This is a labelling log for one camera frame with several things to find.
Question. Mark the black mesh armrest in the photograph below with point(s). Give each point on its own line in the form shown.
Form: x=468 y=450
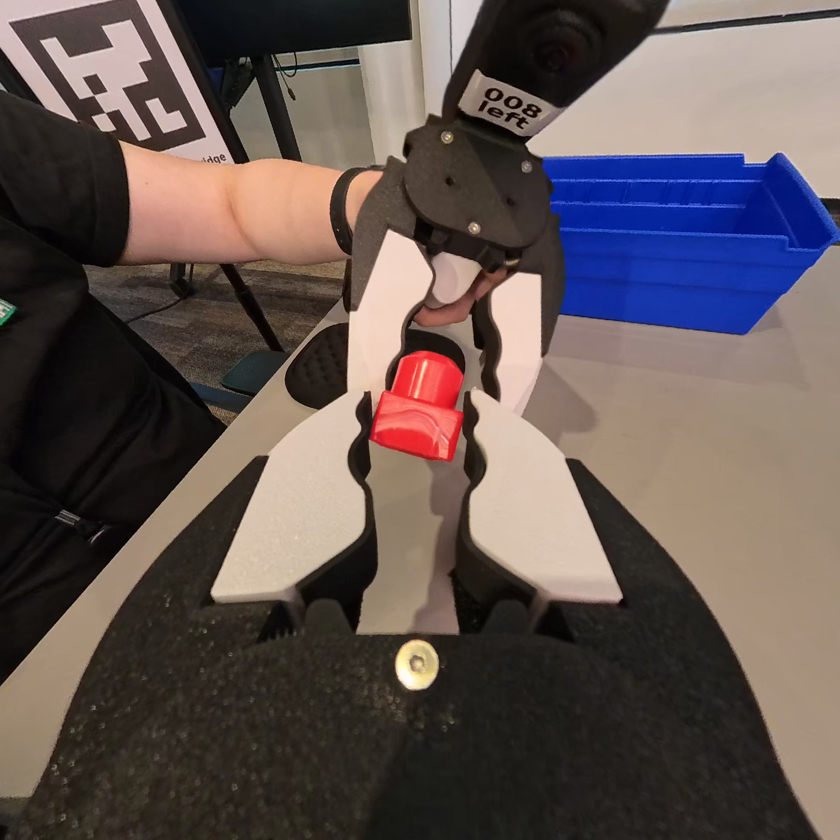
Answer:
x=315 y=367

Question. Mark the black wristband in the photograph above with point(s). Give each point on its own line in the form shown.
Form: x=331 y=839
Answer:
x=341 y=216

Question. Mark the grey desk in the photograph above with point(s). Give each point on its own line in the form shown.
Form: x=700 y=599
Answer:
x=689 y=426

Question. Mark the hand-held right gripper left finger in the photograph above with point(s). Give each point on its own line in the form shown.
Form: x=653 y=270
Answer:
x=295 y=518

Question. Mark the person's left forearm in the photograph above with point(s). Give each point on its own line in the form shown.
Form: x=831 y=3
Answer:
x=229 y=210

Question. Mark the red two-stud toy block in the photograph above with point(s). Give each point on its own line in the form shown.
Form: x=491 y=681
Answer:
x=413 y=420

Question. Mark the large black screen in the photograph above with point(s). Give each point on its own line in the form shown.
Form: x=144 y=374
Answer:
x=295 y=19

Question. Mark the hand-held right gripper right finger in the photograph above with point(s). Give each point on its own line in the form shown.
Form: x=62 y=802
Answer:
x=538 y=525

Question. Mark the blue plastic bin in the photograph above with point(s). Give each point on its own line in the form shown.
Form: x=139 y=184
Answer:
x=689 y=275

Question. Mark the black white marker sign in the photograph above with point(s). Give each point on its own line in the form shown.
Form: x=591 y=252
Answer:
x=98 y=65

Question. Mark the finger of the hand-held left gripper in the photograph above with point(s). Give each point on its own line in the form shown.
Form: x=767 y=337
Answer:
x=522 y=341
x=377 y=308

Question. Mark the dark chair part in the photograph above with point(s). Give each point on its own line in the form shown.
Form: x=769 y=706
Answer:
x=253 y=374

